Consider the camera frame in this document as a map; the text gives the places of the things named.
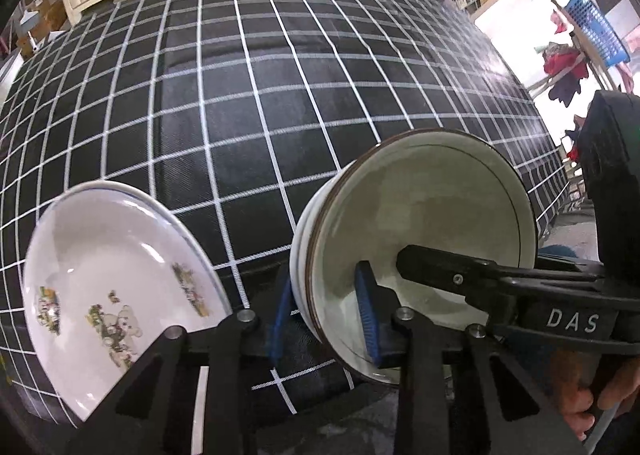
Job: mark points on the wooden drying rack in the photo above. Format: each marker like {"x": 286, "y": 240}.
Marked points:
{"x": 582, "y": 40}

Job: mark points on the blue plastic basket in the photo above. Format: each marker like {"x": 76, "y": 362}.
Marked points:
{"x": 595, "y": 25}

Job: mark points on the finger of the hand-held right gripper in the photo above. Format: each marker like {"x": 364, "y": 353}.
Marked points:
{"x": 565, "y": 266}
{"x": 440, "y": 267}

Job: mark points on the person's right hand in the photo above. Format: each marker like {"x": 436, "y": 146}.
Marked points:
{"x": 570, "y": 395}

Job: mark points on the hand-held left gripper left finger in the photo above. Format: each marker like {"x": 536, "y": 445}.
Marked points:
{"x": 282, "y": 315}

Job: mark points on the green patterned bowl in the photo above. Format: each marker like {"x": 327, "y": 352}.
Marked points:
{"x": 425, "y": 215}

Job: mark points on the small pale blue bowl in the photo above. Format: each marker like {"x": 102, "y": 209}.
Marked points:
{"x": 302, "y": 245}

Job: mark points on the red hanging clothes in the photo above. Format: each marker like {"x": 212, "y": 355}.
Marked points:
{"x": 565, "y": 65}

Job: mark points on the black checkered tablecloth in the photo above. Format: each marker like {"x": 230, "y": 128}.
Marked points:
{"x": 250, "y": 135}

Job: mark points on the bear print white plate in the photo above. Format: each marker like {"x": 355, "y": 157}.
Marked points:
{"x": 100, "y": 255}

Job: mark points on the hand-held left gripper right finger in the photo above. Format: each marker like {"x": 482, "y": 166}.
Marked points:
{"x": 367, "y": 315}

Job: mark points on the cardboard box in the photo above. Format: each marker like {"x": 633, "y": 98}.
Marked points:
{"x": 47, "y": 15}

